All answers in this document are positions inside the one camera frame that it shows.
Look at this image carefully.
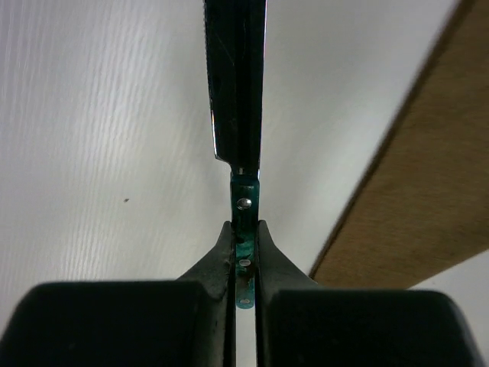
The brown cloth napkin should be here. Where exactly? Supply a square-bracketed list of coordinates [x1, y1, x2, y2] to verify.
[312, 1, 488, 288]

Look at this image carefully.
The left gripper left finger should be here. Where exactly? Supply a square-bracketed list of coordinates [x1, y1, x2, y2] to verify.
[1, 222, 236, 366]

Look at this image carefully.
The green handled table knife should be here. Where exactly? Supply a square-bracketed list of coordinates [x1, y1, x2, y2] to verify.
[203, 0, 267, 309]

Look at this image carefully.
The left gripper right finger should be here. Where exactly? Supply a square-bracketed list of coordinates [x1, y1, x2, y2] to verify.
[255, 221, 484, 366]

